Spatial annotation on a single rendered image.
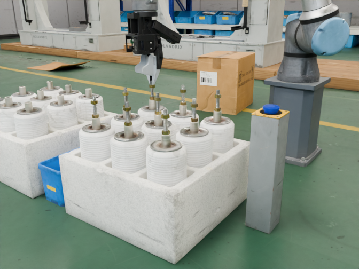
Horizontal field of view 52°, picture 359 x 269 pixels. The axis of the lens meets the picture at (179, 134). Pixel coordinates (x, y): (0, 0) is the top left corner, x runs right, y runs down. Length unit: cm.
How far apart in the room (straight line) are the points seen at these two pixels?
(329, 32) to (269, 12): 188
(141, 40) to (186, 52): 236
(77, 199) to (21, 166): 25
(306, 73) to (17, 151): 99
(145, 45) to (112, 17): 330
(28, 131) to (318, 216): 89
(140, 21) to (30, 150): 50
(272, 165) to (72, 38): 388
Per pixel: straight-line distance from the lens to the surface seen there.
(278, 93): 138
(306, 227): 106
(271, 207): 96
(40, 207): 117
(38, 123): 121
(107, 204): 95
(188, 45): 339
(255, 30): 312
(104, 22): 430
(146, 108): 117
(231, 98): 197
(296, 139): 139
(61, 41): 476
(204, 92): 203
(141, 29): 109
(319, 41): 121
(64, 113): 126
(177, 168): 83
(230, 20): 622
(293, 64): 136
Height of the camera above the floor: 56
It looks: 19 degrees down
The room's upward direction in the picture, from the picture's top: 1 degrees counter-clockwise
